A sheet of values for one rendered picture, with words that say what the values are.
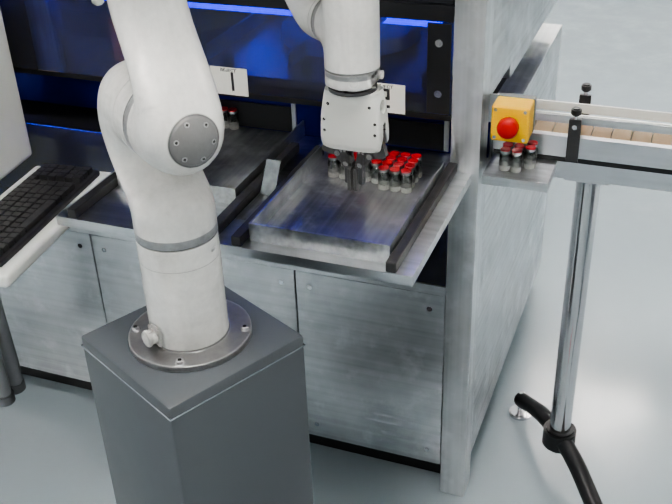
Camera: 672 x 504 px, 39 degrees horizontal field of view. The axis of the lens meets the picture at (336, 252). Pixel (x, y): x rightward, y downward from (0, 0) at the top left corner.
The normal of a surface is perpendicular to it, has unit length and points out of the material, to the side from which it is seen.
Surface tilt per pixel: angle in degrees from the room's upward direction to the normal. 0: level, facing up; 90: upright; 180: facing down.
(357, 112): 90
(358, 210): 0
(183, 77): 63
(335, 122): 92
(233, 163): 0
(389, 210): 0
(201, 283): 90
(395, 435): 90
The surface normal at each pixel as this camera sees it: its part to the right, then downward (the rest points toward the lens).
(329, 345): -0.36, 0.49
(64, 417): -0.04, -0.86
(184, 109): 0.45, 0.00
